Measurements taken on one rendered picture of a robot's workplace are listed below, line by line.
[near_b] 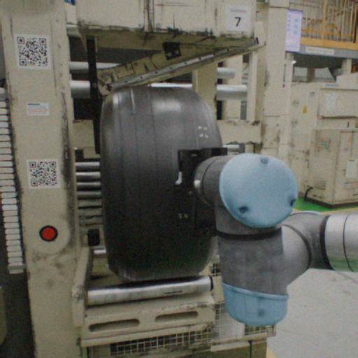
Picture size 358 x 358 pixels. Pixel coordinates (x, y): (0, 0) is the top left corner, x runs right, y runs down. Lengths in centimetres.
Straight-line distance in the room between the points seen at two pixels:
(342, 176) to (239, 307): 509
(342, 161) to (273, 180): 505
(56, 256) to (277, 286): 66
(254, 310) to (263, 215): 11
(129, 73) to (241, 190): 98
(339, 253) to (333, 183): 491
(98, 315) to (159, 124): 51
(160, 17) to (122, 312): 91
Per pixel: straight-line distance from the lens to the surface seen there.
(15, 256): 94
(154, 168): 65
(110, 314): 88
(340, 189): 544
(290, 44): 502
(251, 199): 31
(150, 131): 68
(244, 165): 31
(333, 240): 44
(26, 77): 85
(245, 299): 37
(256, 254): 35
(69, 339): 103
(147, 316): 88
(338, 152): 530
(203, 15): 118
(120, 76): 123
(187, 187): 52
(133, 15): 114
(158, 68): 124
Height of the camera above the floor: 135
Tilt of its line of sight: 11 degrees down
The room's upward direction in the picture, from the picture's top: straight up
